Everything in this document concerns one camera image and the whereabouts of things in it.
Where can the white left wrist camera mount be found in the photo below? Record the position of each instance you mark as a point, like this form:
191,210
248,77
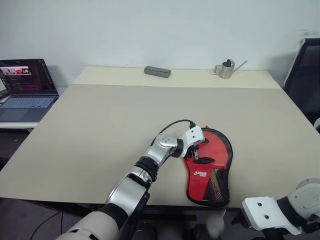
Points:
195,136

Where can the open laptop computer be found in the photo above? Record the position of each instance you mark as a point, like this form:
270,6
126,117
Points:
25,105

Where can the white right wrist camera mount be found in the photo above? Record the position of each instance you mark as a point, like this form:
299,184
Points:
265,210

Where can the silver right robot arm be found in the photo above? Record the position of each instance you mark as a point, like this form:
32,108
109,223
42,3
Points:
305,195

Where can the black red paddle case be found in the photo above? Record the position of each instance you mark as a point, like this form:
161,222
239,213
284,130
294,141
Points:
197,180

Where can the steel watering can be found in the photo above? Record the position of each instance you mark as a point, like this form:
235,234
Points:
227,71

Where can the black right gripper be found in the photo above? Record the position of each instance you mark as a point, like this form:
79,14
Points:
241,220

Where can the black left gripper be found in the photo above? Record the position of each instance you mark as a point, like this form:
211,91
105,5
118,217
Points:
192,153

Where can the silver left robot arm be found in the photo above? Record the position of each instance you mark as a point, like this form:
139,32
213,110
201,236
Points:
130,190

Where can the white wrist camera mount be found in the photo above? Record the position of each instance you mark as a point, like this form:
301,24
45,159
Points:
265,210
195,136

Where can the black office chair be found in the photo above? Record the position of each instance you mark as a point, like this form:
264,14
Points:
305,87

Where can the grey rectangular box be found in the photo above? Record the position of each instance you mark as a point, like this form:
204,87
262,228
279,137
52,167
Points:
157,72

